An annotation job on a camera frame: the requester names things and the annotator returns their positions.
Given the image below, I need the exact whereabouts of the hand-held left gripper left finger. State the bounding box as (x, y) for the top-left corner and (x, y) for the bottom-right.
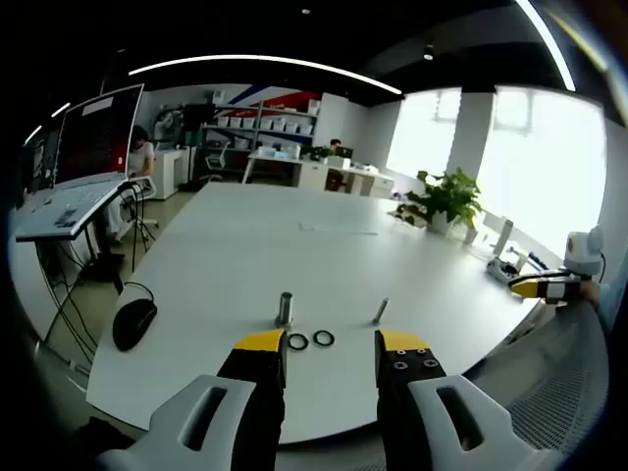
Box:
(96, 329), (288, 471)

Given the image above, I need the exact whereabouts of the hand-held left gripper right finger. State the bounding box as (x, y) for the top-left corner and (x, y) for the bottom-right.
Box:
(375, 328), (566, 471)

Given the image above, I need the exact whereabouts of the thick steel threaded stud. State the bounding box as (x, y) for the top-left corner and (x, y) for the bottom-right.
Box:
(274, 291), (295, 329)

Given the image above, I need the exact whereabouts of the person's right hand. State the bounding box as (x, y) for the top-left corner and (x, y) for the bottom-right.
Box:
(578, 279), (603, 311)

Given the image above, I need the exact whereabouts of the white handheld device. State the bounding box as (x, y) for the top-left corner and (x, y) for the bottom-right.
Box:
(485, 256), (525, 284)

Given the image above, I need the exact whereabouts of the white upright stand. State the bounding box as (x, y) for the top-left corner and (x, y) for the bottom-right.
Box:
(492, 218), (515, 257)

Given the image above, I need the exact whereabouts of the grey mesh chair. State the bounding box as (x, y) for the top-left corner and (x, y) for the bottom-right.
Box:
(464, 293), (612, 455)

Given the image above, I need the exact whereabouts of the green potted plant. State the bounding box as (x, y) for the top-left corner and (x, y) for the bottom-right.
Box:
(394, 166), (486, 234)

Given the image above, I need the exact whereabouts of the black computer mouse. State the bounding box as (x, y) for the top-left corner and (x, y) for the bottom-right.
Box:
(111, 298), (159, 352)

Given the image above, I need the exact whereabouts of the black laptop stand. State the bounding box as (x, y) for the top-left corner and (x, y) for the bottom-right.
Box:
(73, 183), (153, 295)

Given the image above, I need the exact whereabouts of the row of white desks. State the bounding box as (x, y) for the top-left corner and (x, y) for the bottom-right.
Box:
(242, 146), (396, 198)

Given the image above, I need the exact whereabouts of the shelf with white bins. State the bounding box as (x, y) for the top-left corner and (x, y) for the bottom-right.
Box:
(199, 99), (321, 183)

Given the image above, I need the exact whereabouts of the open silver laptop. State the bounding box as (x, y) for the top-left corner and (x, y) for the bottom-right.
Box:
(14, 82), (146, 242)

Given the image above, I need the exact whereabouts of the ceiling light strip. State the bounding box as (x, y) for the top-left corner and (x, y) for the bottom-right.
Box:
(127, 53), (404, 96)

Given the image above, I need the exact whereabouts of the black mouse cable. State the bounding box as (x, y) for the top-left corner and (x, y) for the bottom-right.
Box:
(123, 281), (156, 306)

